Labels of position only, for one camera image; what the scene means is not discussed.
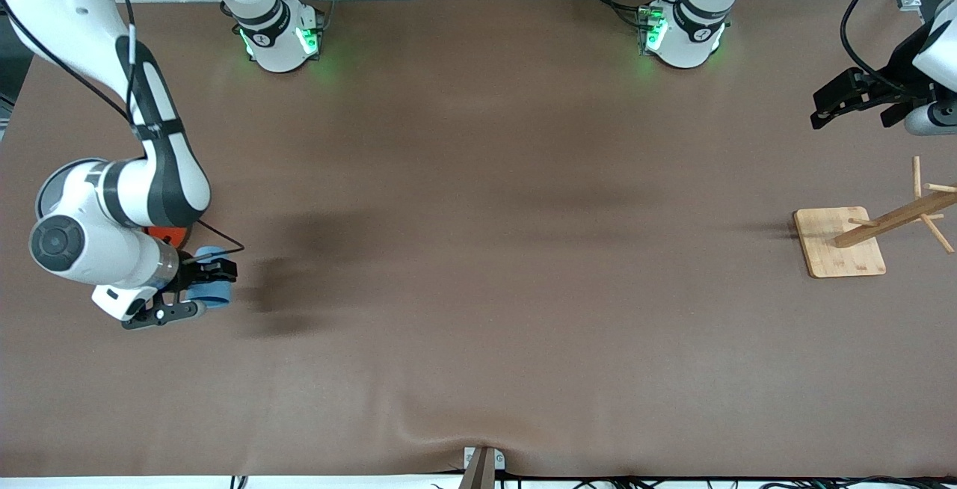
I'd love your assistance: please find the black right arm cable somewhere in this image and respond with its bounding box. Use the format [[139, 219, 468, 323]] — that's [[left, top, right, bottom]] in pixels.
[[0, 0, 247, 256]]

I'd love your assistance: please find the orange can with grey lid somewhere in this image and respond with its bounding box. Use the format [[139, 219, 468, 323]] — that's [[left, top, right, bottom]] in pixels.
[[35, 159, 192, 250]]

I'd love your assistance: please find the wooden cup stand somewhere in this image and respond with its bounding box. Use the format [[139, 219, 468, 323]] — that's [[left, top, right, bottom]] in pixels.
[[793, 156, 957, 280]]

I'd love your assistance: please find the brown table mat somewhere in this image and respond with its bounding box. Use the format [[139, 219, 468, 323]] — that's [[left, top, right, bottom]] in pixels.
[[0, 0, 957, 479]]

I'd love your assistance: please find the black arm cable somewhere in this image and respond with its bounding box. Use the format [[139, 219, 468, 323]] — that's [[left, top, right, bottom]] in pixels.
[[0, 0, 247, 256], [839, 0, 937, 95]]

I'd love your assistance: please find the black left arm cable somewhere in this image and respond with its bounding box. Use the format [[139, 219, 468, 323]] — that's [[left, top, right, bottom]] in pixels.
[[839, 0, 937, 95]]

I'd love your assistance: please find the grey table edge clamp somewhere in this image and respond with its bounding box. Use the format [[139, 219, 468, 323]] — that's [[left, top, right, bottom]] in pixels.
[[458, 446, 506, 489]]

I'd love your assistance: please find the light blue plastic cup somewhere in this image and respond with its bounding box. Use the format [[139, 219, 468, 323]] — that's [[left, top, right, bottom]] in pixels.
[[186, 246, 236, 310]]

